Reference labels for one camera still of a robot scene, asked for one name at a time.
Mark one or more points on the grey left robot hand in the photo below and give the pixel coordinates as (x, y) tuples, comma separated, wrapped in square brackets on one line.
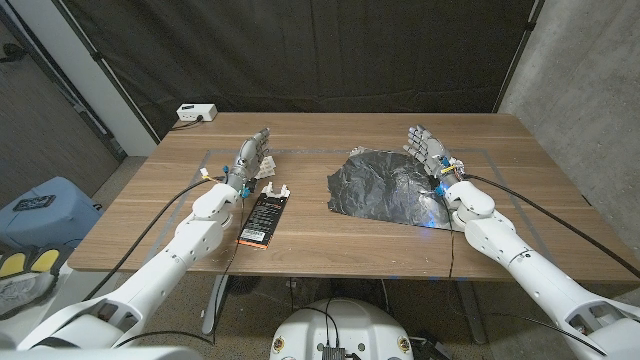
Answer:
[(247, 160)]

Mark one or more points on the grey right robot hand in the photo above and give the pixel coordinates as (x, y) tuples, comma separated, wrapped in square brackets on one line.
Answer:
[(431, 150)]

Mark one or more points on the crinkled aluminium foil sheet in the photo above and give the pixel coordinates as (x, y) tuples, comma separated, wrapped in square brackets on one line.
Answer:
[(385, 190)]

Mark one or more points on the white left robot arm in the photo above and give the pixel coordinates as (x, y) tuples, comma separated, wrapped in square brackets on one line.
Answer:
[(165, 260)]

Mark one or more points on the white left shoulder cover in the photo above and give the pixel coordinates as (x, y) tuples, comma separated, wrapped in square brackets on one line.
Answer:
[(100, 354)]

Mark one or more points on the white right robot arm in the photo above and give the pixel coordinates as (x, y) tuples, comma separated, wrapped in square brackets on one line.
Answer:
[(525, 260)]

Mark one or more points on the black orange package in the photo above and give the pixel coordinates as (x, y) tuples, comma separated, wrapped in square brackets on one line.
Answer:
[(262, 220)]

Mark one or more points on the white power box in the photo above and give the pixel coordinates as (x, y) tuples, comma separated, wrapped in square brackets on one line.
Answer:
[(196, 112)]

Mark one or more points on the black backdrop curtain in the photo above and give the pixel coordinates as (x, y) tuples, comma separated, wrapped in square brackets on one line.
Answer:
[(300, 50)]

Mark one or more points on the black ribbed round object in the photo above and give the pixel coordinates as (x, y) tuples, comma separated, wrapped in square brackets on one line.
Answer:
[(245, 284)]

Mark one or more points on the black backdrop pole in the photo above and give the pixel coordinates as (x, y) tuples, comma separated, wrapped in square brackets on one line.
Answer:
[(125, 92), (521, 50)]

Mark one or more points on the white table leg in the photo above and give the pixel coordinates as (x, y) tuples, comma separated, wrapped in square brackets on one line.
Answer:
[(214, 305)]

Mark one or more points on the grey table leg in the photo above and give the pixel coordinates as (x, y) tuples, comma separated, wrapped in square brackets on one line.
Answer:
[(472, 315)]

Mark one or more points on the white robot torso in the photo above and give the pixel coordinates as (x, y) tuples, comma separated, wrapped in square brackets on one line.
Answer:
[(350, 325)]

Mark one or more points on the black device on bin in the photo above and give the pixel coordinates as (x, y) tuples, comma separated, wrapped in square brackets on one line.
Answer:
[(34, 202)]

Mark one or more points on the yellow black padded item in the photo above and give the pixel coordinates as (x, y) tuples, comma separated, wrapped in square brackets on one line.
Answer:
[(30, 262)]

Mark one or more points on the black wall hook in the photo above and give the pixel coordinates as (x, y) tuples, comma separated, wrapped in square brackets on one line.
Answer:
[(12, 51)]

